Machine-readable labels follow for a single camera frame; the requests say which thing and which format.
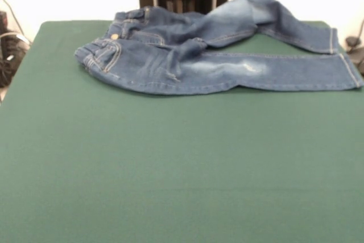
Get blue denim jeans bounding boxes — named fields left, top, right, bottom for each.
left=73, top=0, right=364, bottom=97

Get black stand base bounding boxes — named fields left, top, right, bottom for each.
left=345, top=36, right=364, bottom=75
left=0, top=11, right=31, bottom=88

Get dark green table cloth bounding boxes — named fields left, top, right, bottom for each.
left=0, top=20, right=364, bottom=243

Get thin grey cable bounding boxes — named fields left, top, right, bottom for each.
left=0, top=0, right=24, bottom=35

